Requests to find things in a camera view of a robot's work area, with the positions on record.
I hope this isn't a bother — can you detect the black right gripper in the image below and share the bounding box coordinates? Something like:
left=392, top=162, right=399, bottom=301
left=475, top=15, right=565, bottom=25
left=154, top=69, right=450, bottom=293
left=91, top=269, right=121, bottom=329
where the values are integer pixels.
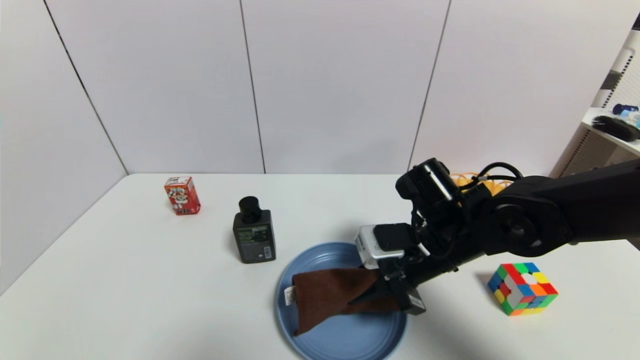
left=348, top=247, right=459, bottom=316

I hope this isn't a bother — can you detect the brown towel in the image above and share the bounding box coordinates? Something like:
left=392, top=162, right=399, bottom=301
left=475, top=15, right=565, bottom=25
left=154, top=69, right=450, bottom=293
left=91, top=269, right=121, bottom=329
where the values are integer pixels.
left=284, top=268, right=401, bottom=337

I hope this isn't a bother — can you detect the blue plate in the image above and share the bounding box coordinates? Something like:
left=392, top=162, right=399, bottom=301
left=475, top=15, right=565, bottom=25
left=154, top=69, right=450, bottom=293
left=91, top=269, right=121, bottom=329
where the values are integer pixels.
left=276, top=242, right=408, bottom=360

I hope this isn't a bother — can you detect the multicolour puzzle cube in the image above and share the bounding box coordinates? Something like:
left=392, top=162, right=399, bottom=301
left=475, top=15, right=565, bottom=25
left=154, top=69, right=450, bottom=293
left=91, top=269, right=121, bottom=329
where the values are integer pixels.
left=488, top=262, right=559, bottom=317

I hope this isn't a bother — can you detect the black bottle with label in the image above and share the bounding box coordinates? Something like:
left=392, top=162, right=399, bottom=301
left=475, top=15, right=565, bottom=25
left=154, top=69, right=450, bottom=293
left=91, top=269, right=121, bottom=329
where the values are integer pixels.
left=232, top=196, right=277, bottom=264

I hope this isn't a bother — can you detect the orange woven basket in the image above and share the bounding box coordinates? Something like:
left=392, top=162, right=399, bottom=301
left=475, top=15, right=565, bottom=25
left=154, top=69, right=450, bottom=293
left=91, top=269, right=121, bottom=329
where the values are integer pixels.
left=449, top=171, right=514, bottom=198

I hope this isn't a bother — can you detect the red milk carton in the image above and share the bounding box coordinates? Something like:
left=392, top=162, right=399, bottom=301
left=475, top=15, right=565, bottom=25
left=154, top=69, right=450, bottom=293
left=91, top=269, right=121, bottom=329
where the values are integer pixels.
left=164, top=176, right=201, bottom=216

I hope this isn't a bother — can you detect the white perforated side panel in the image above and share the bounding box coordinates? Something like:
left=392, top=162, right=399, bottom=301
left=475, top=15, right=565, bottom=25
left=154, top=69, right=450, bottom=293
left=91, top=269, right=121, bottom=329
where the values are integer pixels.
left=549, top=125, right=617, bottom=178

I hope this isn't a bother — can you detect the white desk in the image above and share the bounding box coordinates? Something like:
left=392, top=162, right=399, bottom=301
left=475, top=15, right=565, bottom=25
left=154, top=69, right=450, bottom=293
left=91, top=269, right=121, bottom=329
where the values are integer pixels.
left=581, top=107, right=640, bottom=157

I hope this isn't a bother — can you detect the black brush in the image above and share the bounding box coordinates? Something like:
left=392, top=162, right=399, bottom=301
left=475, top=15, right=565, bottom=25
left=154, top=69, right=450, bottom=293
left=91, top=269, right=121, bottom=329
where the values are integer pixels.
left=591, top=115, right=640, bottom=143

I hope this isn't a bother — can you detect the white pegboard panel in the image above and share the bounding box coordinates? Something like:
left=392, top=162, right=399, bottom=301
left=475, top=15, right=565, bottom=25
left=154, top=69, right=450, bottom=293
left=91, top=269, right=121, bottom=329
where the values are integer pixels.
left=593, top=30, right=640, bottom=111

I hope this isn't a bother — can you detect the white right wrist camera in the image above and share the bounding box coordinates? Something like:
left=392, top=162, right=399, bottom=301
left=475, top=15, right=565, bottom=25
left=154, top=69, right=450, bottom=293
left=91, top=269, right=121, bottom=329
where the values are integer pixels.
left=355, top=224, right=417, bottom=271

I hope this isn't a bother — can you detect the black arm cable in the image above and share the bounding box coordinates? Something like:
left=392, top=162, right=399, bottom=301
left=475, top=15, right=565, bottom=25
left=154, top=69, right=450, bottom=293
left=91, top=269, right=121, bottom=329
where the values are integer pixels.
left=460, top=162, right=524, bottom=190

